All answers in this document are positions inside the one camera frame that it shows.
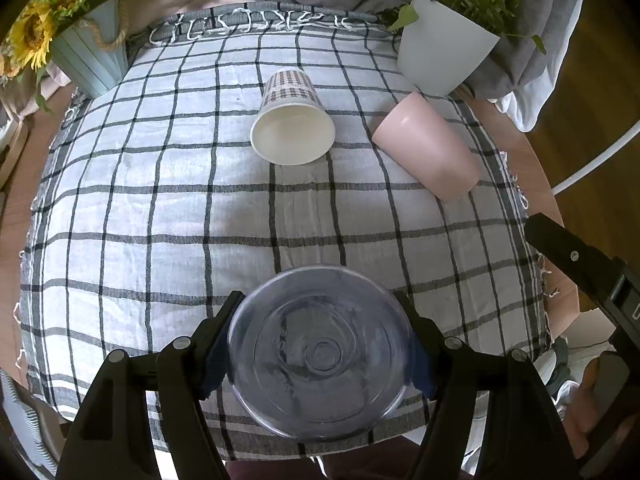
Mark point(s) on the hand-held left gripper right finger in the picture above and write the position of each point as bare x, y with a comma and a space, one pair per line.
422, 365

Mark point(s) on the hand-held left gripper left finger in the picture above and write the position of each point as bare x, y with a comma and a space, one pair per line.
216, 360

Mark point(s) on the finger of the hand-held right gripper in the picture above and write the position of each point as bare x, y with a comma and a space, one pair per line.
570, 255

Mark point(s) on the clear blue plastic cup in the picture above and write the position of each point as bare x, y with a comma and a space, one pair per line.
320, 352

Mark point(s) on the pink plastic cup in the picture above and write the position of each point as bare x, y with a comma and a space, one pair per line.
427, 146

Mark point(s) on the plaid paper cup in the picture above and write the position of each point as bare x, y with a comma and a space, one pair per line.
292, 120

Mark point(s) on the round wooden table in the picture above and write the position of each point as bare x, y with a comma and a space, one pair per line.
530, 160

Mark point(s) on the checked tablecloth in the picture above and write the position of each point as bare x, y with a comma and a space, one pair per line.
250, 210

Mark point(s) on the white plant pot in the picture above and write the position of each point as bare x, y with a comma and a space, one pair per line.
442, 45

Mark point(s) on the light blue flower pot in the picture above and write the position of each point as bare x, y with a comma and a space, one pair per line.
92, 52

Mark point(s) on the artificial sunflowers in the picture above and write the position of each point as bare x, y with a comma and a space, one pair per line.
45, 20

